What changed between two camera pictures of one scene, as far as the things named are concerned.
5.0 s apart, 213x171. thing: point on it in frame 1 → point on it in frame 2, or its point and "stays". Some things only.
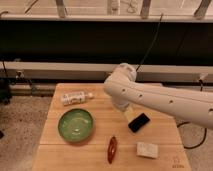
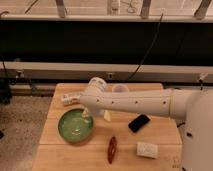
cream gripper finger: (129, 113) → (107, 115)
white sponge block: (147, 149) stays
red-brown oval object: (112, 149) stays
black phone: (139, 122) stays
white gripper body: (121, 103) → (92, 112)
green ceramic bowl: (75, 125) stays
